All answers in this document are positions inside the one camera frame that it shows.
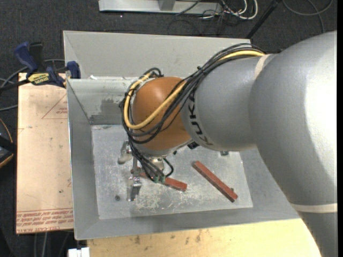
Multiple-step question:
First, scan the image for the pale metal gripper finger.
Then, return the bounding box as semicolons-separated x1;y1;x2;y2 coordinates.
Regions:
126;176;143;202
117;140;133;165

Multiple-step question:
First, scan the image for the red-brown flat block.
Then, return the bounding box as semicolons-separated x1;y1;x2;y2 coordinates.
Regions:
139;172;188;193
192;160;239;203

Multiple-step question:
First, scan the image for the brown cardboard board, red print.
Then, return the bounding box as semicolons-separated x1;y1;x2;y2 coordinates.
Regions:
16;72;74;235

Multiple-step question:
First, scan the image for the grey metal bin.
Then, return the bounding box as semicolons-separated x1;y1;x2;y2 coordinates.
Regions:
63;30;301;241

